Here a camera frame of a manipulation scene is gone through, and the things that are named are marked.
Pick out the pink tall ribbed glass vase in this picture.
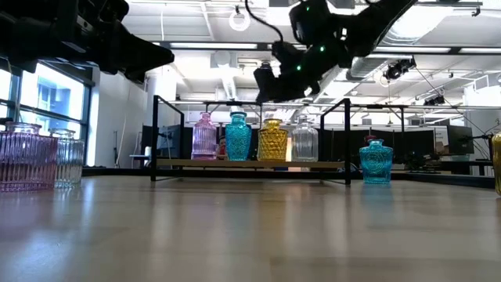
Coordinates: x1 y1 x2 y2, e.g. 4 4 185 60
190 111 218 161

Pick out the black aluminium table frame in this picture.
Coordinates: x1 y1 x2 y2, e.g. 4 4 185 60
81 166 496 190

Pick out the white ceiling ring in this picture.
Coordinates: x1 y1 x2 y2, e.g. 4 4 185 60
229 10 251 32

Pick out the black partition curtain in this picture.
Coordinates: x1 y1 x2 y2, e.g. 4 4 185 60
183 125 435 162

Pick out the background computer monitor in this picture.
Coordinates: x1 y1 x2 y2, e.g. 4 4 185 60
141 124 183 161
447 125 475 156

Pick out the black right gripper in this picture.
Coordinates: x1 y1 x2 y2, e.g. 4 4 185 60
254 38 354 104

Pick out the clear squat ribbed glass vase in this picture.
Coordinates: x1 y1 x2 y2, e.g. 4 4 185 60
49 128 85 189

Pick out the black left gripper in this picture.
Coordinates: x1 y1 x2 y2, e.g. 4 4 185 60
54 0 175 85

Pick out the wooden shelf with black rails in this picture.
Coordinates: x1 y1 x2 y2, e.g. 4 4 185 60
150 95 352 186

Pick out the clear large ribbed glass jar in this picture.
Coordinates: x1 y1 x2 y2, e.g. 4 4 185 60
290 121 319 163

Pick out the white ventilation duct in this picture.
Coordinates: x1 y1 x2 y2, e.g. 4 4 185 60
211 50 246 118

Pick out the large window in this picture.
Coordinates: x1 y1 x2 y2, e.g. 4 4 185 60
0 64 94 168

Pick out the teal tall diamond-textured vase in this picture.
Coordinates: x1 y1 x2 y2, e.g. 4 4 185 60
224 111 253 162

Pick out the yellow diamond-textured glass vase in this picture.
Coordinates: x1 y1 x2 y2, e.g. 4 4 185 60
256 118 289 162

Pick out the dark background desk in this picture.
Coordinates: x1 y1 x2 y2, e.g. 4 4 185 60
426 158 495 177

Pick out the teal ring-pattern glass vase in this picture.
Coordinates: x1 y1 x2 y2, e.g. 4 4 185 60
359 139 394 185

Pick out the white LED light bar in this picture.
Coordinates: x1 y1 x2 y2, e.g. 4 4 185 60
373 46 452 54
170 42 259 50
460 47 498 55

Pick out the pink squat ribbed glass vase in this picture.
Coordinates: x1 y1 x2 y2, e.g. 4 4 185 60
0 121 59 193

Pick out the black metal background frame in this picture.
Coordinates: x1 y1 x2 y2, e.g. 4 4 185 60
349 103 406 130
203 100 264 130

